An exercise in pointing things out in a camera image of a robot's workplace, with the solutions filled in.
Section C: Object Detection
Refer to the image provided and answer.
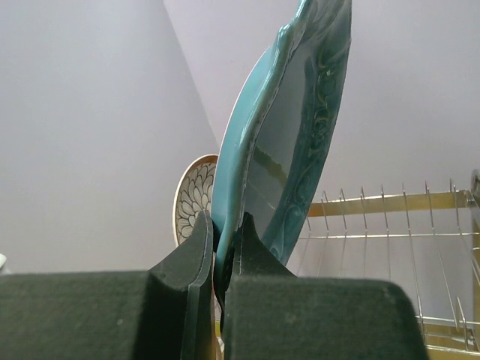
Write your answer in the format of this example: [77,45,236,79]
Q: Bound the metal dish rack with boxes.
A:
[288,170,479,359]

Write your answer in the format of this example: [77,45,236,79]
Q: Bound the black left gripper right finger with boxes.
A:
[223,214,428,359]

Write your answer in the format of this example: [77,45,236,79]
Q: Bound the teal scalloped plate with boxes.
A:
[211,1,353,302]

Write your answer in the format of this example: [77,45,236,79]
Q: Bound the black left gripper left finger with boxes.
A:
[1,211,215,359]

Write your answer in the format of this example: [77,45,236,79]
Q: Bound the large floral ceramic plate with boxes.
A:
[172,154,218,246]

